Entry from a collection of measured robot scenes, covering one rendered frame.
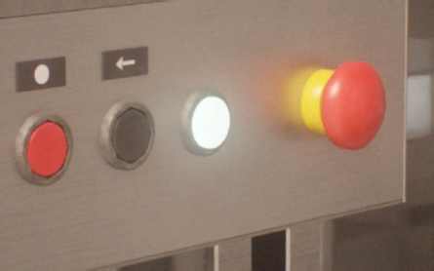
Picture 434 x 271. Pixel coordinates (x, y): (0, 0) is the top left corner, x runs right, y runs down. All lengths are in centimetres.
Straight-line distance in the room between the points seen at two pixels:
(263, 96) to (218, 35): 4
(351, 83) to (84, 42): 15
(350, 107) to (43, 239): 17
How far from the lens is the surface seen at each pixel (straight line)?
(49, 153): 91
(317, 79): 103
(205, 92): 97
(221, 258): 123
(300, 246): 128
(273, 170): 102
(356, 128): 102
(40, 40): 91
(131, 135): 94
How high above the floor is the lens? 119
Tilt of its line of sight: 9 degrees down
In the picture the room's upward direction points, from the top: straight up
